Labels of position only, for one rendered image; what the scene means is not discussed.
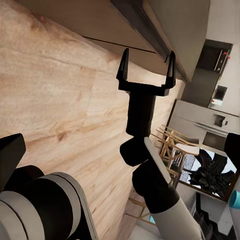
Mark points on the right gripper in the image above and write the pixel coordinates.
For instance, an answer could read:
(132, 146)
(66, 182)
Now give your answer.
(142, 97)

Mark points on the fridge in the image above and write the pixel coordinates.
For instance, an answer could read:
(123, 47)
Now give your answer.
(208, 125)

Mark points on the microwave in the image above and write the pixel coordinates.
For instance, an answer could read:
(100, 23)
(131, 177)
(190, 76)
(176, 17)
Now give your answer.
(219, 95)

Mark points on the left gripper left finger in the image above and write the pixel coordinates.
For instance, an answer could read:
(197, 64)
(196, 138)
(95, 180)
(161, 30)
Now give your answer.
(12, 149)

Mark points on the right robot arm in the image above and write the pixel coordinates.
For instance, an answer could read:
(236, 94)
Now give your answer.
(151, 179)

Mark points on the breakfast table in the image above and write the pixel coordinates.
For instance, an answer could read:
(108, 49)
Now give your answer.
(175, 180)

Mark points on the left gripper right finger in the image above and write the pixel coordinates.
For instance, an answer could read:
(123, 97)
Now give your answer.
(232, 149)

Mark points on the fixed window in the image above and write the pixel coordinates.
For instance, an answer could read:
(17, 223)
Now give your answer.
(210, 173)

